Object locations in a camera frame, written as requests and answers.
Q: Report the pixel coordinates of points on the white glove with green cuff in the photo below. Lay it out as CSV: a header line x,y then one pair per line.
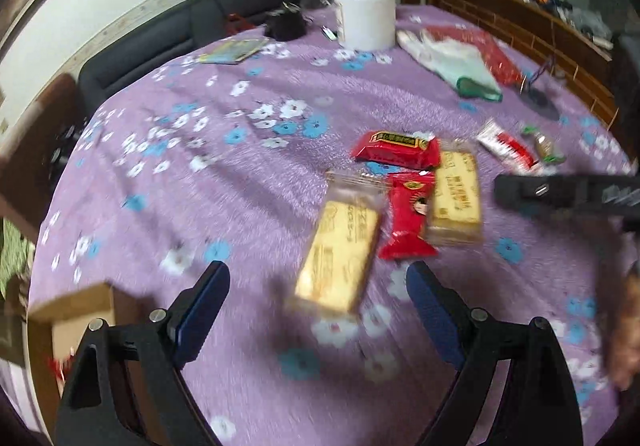
x,y
450,61

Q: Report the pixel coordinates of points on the black pouch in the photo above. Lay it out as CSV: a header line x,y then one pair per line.
x,y
286,25

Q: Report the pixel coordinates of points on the red mesh bag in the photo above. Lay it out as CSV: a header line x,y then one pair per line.
x,y
492,51

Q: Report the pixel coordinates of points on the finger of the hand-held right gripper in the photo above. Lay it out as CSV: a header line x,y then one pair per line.
x,y
540,191

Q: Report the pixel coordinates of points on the person's right hand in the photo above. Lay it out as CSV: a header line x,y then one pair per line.
x,y
625,326

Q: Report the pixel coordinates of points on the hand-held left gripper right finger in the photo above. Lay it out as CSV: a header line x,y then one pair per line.
x,y
432,311

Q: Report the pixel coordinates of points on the yellow biscuit packet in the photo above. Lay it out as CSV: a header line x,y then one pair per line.
x,y
340,256
455,198

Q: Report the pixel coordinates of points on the red-brown armchair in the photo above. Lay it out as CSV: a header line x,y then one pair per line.
x,y
40,136

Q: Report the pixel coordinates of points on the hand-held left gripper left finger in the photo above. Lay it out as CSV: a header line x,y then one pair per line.
x,y
200,311

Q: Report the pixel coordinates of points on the red black label snack bar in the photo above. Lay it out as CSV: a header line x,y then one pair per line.
x,y
395,149

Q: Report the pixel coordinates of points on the red cartoon figure snack packet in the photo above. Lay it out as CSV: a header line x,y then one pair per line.
x,y
407,221

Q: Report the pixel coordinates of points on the small white red snack packet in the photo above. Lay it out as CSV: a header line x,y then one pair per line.
x,y
502,144

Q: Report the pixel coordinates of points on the yellow blue booklet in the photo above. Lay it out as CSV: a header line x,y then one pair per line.
x,y
232,50

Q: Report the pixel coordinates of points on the green floral cloth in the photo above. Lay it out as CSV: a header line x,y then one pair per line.
x,y
12,251

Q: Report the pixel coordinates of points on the white plastic jar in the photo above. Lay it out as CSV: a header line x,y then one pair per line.
x,y
365,11

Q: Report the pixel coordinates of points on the black leather sofa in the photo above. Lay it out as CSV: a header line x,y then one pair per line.
x,y
150,51

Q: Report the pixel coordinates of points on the clear green-ended wrapped candy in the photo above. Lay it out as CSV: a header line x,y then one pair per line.
x,y
542,145

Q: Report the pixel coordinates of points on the brown cardboard box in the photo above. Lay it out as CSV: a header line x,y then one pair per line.
x,y
75,306

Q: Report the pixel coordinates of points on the small white device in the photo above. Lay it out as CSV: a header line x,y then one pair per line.
x,y
327,33

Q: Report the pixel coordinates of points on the wooden sideboard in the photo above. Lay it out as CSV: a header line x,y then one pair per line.
x,y
500,11

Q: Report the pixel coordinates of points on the purple floral tablecloth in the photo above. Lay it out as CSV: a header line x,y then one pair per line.
x,y
225,186

